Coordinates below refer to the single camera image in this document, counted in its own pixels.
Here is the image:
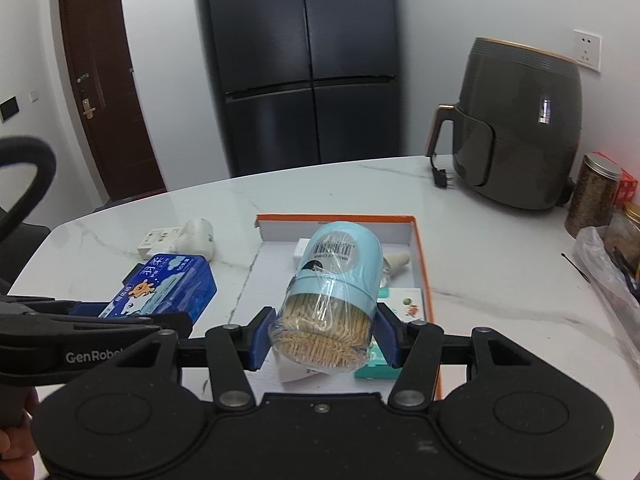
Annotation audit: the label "teal bandage box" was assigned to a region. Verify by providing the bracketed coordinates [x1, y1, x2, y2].
[354, 286, 426, 382]

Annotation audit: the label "clear repellent liquid bottle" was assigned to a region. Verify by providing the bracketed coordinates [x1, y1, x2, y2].
[383, 252, 410, 278]

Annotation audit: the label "light blue toothpick jar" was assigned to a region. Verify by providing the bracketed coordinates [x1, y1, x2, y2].
[269, 221, 383, 374]

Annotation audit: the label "white power adapter box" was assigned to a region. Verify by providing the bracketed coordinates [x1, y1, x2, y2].
[137, 226, 181, 260]

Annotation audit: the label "white mosquito repellent heater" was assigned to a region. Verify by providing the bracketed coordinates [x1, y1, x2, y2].
[174, 218, 215, 261]

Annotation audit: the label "white heater with green button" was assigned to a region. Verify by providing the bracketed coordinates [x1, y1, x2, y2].
[277, 359, 323, 384]

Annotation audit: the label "small white cube charger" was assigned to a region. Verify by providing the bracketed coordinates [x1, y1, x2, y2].
[293, 238, 309, 266]

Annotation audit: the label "person left hand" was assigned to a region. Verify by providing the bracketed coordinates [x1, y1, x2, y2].
[1, 389, 39, 460]

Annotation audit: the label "white orange-rimmed box tray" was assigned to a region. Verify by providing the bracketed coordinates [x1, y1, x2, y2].
[231, 214, 434, 396]

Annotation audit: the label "black chair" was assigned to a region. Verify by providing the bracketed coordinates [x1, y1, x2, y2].
[0, 223, 51, 294]

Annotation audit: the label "clear plastic bag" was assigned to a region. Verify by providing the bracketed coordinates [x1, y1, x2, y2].
[573, 226, 639, 354]

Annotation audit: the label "glass jar gold lid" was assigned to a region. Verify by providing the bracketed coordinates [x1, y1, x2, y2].
[604, 202, 640, 272]

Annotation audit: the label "glass jar dark contents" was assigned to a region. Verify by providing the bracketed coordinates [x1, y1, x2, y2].
[564, 152, 622, 237]

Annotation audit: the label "dark grey air fryer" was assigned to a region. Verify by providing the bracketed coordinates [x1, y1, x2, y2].
[425, 37, 582, 210]

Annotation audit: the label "red box behind jars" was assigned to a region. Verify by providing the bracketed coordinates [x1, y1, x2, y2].
[586, 152, 639, 209]

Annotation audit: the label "dark brown door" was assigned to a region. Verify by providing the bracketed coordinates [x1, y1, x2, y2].
[58, 0, 166, 200]

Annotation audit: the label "black four-door refrigerator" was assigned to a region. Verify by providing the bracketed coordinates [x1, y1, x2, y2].
[198, 0, 401, 177]

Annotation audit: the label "black wall panel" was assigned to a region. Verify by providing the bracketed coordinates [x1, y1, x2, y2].
[0, 96, 20, 122]

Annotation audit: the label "white wall socket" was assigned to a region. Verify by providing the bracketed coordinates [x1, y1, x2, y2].
[573, 29, 602, 73]

